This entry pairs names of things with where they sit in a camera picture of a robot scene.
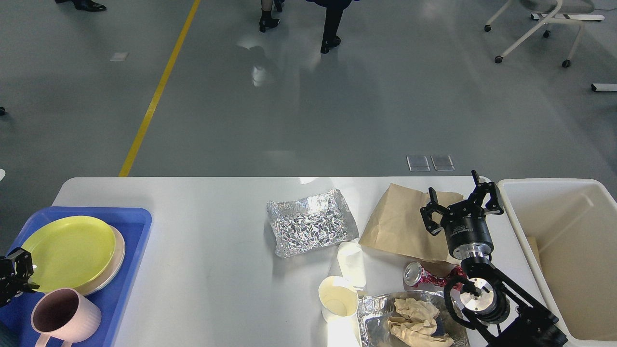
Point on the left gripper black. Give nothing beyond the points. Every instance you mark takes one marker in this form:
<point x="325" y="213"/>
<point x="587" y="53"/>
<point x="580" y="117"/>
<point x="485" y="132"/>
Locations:
<point x="15" y="272"/>

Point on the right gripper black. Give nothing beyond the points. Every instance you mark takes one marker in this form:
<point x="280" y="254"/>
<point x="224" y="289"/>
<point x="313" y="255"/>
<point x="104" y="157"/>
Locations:
<point x="464" y="223"/>

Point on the pink mug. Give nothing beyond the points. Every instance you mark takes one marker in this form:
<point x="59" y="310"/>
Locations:
<point x="66" y="315"/>

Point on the yellow plastic plate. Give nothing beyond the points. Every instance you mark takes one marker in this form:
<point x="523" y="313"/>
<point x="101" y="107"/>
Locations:
<point x="70" y="252"/>

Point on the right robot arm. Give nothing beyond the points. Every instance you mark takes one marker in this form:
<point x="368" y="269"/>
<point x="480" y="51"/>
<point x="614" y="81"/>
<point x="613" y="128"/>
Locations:
<point x="483" y="298"/>

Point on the right floor outlet plate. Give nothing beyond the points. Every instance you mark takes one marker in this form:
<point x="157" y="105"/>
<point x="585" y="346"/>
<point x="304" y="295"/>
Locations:
<point x="442" y="163"/>

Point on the floor outlet plate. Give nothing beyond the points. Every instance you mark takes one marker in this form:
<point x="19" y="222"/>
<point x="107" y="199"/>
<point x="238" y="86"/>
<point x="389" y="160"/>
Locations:
<point x="418" y="163"/>
<point x="442" y="163"/>

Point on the brown paper bag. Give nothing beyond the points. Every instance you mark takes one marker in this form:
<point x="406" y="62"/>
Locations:
<point x="396" y="226"/>

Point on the left floor outlet plate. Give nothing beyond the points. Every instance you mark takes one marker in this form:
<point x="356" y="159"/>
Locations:
<point x="418" y="163"/>

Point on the crushed red soda can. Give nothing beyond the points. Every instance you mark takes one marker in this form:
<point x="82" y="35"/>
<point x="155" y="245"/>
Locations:
<point x="414" y="274"/>

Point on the pink plate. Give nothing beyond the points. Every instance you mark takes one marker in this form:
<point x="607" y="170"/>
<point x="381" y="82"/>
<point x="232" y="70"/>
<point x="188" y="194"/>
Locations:
<point x="110" y="271"/>

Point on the blue plastic tray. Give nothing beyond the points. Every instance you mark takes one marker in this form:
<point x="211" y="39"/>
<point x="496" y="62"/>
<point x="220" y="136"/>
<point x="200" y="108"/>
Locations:
<point x="134" y="225"/>

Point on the white plastic bin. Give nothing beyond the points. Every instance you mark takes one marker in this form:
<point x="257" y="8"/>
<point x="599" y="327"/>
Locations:
<point x="567" y="230"/>

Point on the white paper cup lying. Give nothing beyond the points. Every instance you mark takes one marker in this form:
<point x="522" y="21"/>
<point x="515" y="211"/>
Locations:
<point x="351" y="263"/>

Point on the foil tray with paper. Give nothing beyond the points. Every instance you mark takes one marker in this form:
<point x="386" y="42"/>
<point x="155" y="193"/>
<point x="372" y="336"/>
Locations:
<point x="374" y="311"/>

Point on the white paper cup upright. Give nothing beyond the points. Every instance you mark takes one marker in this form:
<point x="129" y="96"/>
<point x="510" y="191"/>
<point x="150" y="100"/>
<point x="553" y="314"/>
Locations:
<point x="338" y="298"/>

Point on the crumpled foil tray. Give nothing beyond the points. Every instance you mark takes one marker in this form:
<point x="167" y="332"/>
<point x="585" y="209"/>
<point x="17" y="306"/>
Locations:
<point x="311" y="223"/>

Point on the white furniture leg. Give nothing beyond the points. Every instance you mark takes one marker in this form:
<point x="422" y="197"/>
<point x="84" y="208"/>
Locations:
<point x="603" y="87"/>

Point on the white rolling chair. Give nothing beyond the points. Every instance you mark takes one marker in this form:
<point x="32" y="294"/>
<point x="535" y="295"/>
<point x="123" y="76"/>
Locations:
<point x="547" y="12"/>

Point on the person in dark coat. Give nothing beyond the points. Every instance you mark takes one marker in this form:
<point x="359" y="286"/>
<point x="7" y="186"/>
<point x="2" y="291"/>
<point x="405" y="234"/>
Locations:
<point x="334" y="11"/>

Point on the person in black puffer coat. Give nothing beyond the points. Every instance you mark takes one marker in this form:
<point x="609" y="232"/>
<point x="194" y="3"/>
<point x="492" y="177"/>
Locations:
<point x="267" y="21"/>

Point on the passerby in black shoes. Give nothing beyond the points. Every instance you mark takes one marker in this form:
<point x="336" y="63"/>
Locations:
<point x="85" y="5"/>

